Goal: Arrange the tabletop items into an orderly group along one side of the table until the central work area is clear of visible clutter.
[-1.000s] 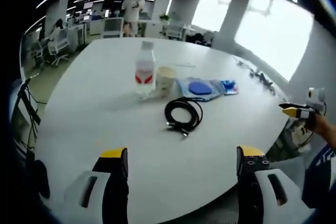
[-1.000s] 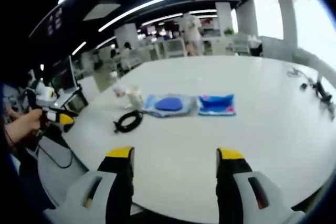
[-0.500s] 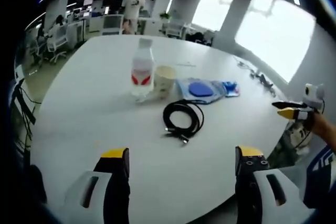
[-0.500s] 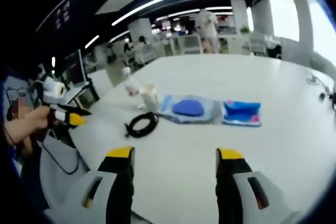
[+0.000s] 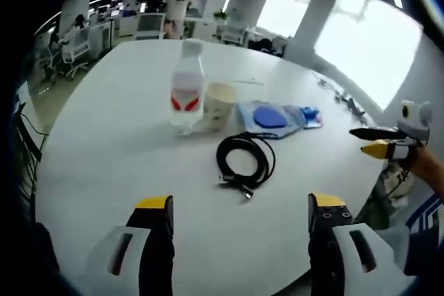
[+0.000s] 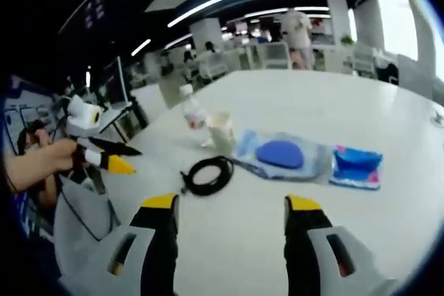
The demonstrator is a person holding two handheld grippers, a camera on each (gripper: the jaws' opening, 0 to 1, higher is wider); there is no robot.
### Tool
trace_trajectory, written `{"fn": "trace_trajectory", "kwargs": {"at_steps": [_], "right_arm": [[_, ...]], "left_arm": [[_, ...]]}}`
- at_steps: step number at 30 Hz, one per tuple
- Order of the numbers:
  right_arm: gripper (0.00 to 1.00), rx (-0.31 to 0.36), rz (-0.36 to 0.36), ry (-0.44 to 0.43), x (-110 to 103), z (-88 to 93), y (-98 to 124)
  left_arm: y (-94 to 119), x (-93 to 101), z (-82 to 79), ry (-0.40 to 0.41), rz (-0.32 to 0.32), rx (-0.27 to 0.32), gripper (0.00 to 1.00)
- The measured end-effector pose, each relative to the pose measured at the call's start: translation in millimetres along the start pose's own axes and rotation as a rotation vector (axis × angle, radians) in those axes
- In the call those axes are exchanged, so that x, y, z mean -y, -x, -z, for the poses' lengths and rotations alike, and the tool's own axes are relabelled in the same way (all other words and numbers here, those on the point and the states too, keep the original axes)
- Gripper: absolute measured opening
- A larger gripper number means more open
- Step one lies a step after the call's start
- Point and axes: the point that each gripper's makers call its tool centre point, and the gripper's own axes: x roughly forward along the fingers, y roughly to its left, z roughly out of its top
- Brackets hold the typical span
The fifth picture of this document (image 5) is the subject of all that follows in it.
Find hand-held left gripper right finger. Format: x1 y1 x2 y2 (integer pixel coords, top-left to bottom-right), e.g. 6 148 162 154
307 191 405 296

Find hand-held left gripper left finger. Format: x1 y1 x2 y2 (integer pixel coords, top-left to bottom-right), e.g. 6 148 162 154
85 194 176 296

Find blue pad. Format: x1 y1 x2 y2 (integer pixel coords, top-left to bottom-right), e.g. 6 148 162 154
235 100 308 140

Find clear water bottle red label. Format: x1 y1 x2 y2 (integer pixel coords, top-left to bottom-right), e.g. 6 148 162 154
169 40 205 136

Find beige paper cup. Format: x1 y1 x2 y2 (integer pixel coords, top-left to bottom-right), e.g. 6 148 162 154
203 82 239 133

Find grey patterned cloth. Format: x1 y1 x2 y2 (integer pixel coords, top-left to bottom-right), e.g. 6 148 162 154
373 162 417 207

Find person's dark blue clothing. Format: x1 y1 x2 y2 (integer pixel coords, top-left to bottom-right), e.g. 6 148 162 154
404 191 444 276

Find dark bulky object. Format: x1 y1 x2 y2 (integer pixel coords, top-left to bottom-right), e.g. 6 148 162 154
33 221 62 279

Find white round table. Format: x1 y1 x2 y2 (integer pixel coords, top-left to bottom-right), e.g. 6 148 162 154
34 39 400 296

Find dark bags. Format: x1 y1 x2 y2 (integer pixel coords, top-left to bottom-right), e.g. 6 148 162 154
249 37 287 58

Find white mesh chair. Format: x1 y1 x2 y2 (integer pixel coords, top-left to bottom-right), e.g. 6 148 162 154
221 24 251 46

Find white office chair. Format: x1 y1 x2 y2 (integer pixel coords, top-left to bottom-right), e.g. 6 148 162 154
60 28 91 80
40 46 62 84

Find white office desk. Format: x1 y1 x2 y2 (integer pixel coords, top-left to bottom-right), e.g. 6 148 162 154
88 20 115 58

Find white framed cart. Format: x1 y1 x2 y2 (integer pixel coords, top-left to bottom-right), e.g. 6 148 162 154
136 12 167 41

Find dark cable clutter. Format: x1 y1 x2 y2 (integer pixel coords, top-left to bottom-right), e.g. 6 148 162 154
317 77 368 125

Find black cable bundle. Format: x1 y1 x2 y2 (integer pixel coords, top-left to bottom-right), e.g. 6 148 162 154
13 101 48 200

